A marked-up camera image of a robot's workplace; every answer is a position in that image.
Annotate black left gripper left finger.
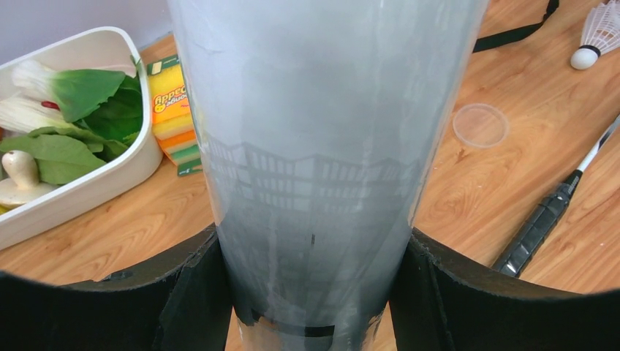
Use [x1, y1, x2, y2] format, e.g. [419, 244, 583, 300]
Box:
[1, 225, 232, 350]

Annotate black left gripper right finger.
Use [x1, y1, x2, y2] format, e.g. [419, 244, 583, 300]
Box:
[390, 230, 619, 350]

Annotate clear plastic tube lid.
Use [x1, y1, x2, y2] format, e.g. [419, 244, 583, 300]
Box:
[452, 103, 509, 148]

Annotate white shuttlecock tube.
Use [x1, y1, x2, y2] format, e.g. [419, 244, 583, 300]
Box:
[168, 0, 488, 350]

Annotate white shuttlecock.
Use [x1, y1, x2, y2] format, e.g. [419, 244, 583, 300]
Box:
[570, 1, 619, 70]

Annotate white racket on bag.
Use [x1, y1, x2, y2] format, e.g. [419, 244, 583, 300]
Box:
[491, 118, 619, 278]

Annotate packaged colourful sponges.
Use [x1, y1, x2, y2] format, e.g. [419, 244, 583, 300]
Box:
[147, 55, 202, 177]

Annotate green toy leaf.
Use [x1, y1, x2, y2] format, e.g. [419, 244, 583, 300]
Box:
[1, 127, 129, 185]

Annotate toy mushroom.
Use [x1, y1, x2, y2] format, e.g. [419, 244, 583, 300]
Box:
[1, 150, 58, 209]

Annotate green toy bok choy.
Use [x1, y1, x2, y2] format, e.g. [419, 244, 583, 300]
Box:
[11, 60, 143, 146]

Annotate white toy bok choy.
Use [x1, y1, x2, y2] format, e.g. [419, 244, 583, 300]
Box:
[1, 96, 75, 133]

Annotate black racket bag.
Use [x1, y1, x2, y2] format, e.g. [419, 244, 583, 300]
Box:
[472, 0, 560, 53]

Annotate white plastic tray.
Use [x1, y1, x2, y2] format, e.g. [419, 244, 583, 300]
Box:
[1, 26, 162, 249]

